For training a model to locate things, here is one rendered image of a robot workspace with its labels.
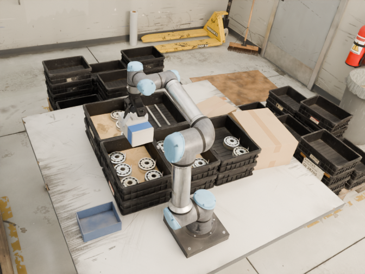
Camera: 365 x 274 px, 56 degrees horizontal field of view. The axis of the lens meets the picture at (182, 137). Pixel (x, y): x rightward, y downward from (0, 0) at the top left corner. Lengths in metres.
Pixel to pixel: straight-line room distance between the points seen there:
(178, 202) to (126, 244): 0.41
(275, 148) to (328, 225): 1.15
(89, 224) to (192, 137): 0.82
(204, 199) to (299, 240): 1.44
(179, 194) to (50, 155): 1.06
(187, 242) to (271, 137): 0.92
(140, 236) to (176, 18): 4.36
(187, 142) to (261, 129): 1.07
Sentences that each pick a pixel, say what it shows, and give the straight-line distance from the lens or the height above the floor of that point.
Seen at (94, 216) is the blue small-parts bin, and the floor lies 0.70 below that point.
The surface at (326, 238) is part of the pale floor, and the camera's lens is 3.13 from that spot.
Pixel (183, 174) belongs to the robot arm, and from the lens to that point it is 1.48.
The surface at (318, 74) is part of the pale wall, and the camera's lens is 4.94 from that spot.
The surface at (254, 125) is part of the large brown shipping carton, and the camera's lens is 2.39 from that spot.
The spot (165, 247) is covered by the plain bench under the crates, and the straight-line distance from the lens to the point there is 1.85.
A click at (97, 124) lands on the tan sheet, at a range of 2.34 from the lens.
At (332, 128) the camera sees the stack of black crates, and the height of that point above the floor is 0.55.
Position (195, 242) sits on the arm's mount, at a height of 0.74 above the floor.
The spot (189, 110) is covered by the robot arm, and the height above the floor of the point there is 1.39.
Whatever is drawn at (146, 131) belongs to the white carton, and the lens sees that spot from 1.80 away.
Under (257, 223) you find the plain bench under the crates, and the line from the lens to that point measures 2.05.
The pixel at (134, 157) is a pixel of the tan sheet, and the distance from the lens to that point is 2.08.
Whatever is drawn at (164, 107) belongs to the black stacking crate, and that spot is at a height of 0.83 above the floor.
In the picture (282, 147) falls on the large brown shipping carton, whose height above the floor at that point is 0.88.
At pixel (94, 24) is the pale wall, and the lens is 5.22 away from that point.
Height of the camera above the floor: 2.26
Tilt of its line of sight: 39 degrees down
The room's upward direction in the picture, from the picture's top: 8 degrees clockwise
